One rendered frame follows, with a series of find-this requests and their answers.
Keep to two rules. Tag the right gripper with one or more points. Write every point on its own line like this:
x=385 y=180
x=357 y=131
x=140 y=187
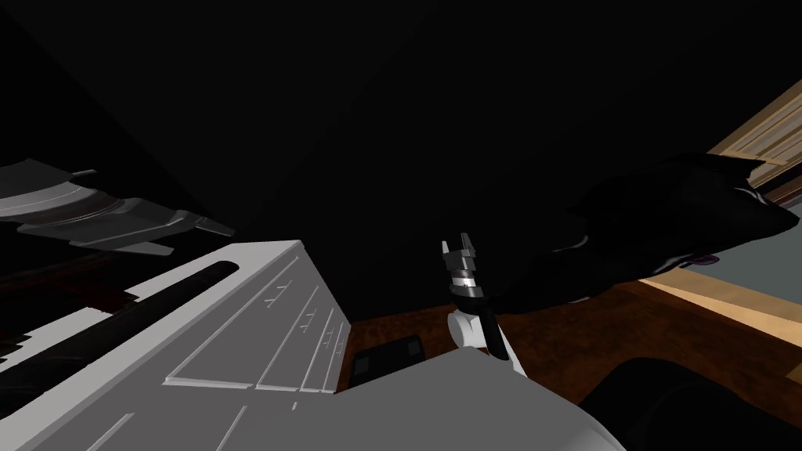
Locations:
x=460 y=261

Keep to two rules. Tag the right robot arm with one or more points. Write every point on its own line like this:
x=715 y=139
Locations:
x=492 y=335

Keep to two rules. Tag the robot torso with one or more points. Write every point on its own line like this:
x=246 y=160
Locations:
x=451 y=407

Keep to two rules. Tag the black bulky furniture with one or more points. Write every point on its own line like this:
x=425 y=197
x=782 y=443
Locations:
x=658 y=238

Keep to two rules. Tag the white cabinet with drawers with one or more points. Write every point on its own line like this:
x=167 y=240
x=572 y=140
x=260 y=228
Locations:
x=250 y=338

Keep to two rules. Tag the tan wooden window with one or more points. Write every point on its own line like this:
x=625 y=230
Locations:
x=772 y=136

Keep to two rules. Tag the grey range hood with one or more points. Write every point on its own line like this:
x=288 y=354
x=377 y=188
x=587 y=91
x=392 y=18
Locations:
x=94 y=219

